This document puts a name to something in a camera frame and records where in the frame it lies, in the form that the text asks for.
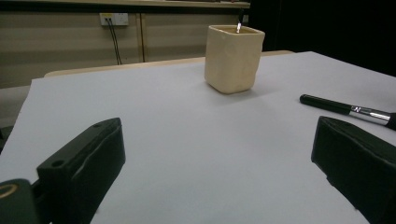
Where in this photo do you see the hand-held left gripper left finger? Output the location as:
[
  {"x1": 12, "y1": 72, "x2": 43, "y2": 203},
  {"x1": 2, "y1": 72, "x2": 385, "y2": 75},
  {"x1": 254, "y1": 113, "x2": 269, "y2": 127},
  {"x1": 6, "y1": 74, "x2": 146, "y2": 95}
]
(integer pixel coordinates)
[{"x1": 35, "y1": 117, "x2": 127, "y2": 224}]

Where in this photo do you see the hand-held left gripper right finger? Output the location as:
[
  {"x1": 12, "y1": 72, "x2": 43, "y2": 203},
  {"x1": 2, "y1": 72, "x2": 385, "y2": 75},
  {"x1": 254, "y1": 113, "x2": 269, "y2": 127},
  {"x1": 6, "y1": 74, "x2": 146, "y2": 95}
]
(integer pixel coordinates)
[{"x1": 310, "y1": 115, "x2": 396, "y2": 224}]

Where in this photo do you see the large black makeup brush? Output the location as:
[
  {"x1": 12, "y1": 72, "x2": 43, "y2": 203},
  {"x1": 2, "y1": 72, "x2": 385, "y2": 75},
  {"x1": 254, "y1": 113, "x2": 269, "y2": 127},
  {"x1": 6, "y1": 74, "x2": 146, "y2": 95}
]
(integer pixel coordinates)
[{"x1": 299, "y1": 93, "x2": 396, "y2": 132}]

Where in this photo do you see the cream square cup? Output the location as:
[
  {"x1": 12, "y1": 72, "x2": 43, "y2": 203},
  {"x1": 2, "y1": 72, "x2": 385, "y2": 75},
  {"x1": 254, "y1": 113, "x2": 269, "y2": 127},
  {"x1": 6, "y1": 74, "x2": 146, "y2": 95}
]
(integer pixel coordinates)
[{"x1": 204, "y1": 24, "x2": 266, "y2": 95}]

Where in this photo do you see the white table sheet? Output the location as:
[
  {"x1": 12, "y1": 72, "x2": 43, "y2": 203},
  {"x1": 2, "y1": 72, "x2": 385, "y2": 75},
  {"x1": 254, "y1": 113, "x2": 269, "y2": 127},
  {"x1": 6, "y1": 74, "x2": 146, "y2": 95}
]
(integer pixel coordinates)
[{"x1": 0, "y1": 50, "x2": 396, "y2": 224}]

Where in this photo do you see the dark curtain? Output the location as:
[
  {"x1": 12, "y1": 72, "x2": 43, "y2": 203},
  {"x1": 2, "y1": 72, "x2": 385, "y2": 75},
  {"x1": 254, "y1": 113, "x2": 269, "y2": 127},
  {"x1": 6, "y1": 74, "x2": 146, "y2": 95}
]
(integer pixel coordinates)
[{"x1": 248, "y1": 0, "x2": 396, "y2": 77}]

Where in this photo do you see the black wall cable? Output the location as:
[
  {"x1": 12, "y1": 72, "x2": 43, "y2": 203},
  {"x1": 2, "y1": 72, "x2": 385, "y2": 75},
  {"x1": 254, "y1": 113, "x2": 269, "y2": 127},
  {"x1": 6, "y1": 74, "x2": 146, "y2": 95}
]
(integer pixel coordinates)
[
  {"x1": 105, "y1": 18, "x2": 120, "y2": 66},
  {"x1": 108, "y1": 18, "x2": 123, "y2": 66}
]

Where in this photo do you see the white wall socket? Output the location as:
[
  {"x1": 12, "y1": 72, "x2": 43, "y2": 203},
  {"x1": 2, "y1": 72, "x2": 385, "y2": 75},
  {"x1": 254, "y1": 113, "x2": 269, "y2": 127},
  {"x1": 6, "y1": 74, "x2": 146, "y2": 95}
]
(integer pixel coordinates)
[{"x1": 99, "y1": 12, "x2": 130, "y2": 27}]

